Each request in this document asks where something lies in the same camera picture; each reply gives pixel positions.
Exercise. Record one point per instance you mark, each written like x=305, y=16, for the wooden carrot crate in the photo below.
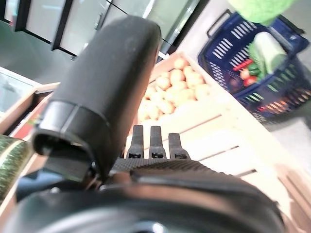
x=24, y=97

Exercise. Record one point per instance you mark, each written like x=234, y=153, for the blue plastic shopping basket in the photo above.
x=218, y=68

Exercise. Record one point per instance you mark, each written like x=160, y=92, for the red carrot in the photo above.
x=243, y=65

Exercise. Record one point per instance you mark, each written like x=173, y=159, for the black framed glass partition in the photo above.
x=80, y=21

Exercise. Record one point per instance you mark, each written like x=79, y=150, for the wooden potato crate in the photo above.
x=162, y=66

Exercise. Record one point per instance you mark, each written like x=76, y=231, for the wooden cabbage crate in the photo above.
x=218, y=145

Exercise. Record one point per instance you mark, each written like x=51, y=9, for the green white napa cabbage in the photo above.
x=262, y=9
x=269, y=51

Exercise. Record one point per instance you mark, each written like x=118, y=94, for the pale orange round fruit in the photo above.
x=244, y=74

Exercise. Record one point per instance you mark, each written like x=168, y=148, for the long white desk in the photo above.
x=14, y=85

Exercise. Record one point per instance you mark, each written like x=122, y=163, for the tall green striped pumpkin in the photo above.
x=12, y=165

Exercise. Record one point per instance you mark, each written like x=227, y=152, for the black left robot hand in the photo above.
x=104, y=80

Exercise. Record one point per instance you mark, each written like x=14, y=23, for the wooden pumpkin crate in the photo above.
x=7, y=206

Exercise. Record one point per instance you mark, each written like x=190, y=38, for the small green bell pepper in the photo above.
x=254, y=69

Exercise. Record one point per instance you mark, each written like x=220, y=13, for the red tomato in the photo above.
x=250, y=80

